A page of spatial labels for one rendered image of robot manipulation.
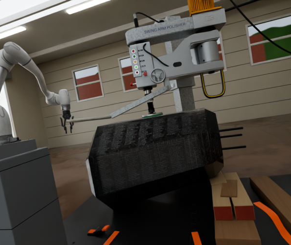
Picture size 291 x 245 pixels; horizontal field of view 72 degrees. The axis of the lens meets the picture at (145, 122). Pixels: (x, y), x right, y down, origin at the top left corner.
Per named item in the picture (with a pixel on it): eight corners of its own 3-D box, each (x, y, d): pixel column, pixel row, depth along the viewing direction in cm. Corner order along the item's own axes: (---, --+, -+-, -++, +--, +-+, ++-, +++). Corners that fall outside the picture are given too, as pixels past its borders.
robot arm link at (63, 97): (73, 104, 204) (63, 105, 210) (71, 88, 203) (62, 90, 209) (64, 104, 195) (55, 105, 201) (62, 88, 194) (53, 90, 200)
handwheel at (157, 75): (166, 83, 196) (163, 68, 195) (167, 81, 186) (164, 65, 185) (151, 86, 197) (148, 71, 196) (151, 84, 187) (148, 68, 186)
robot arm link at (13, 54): (33, 55, 169) (23, 59, 174) (15, 36, 156) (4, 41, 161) (26, 64, 161) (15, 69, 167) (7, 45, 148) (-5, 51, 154)
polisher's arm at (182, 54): (219, 81, 210) (212, 35, 207) (227, 78, 187) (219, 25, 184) (151, 94, 214) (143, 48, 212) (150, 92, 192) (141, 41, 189)
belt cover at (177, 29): (218, 36, 209) (216, 20, 208) (227, 26, 184) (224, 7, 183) (129, 53, 215) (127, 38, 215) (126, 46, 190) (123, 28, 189)
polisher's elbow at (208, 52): (196, 67, 205) (193, 48, 204) (212, 65, 211) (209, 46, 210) (207, 61, 187) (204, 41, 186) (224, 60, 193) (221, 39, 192)
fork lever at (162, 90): (170, 89, 213) (168, 85, 212) (172, 87, 193) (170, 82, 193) (113, 118, 218) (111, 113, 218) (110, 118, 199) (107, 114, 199)
